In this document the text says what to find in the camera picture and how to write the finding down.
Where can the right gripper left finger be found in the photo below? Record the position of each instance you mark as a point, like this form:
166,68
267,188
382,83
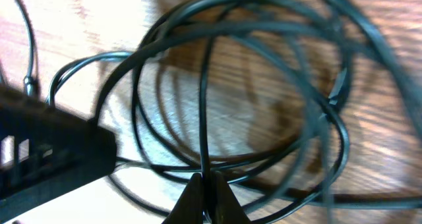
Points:
190,205

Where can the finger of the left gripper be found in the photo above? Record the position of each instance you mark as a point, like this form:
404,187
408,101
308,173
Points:
54,153

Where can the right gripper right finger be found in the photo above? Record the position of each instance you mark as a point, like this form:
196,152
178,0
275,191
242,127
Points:
224,207

